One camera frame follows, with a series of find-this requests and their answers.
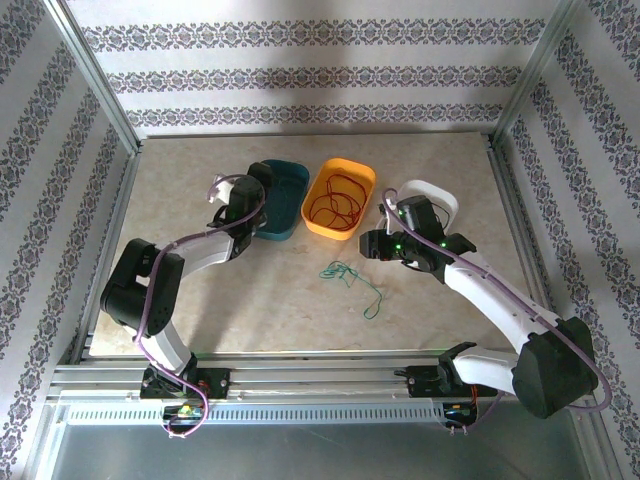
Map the thin green cable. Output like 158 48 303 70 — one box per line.
318 260 386 321

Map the thin red cable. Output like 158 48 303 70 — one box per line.
309 170 367 233

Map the orange plastic bin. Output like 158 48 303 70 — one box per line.
301 157 378 243

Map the teal plastic bin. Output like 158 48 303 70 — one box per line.
252 158 311 243

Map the white plastic bin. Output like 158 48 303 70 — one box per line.
394 179 461 237

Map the grey metal sheet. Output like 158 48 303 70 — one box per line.
49 423 596 480

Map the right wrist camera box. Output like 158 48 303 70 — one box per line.
381 189 404 224

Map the aluminium back rail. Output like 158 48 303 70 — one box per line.
141 131 495 142

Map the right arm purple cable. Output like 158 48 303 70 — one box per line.
381 187 614 437

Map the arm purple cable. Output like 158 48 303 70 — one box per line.
131 172 269 441
381 187 614 437

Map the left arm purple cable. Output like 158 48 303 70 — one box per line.
131 172 269 441

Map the right aluminium side rail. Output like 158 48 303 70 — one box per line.
487 134 571 361

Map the aluminium side rail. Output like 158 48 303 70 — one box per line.
69 149 144 364
487 134 571 361

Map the left aluminium side rail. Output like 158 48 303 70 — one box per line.
69 149 144 364

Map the aluminium mounting rail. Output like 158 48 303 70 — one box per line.
47 349 594 404

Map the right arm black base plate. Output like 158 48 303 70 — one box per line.
405 364 500 400

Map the slotted grey cable duct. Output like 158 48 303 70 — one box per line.
63 403 446 427

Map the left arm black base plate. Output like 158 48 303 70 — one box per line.
139 367 232 401

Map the left aluminium frame post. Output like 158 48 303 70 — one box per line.
43 0 144 156

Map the aluminium frame post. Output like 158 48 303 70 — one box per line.
489 0 589 149
43 0 144 156

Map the right aluminium frame post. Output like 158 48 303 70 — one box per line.
489 0 589 149

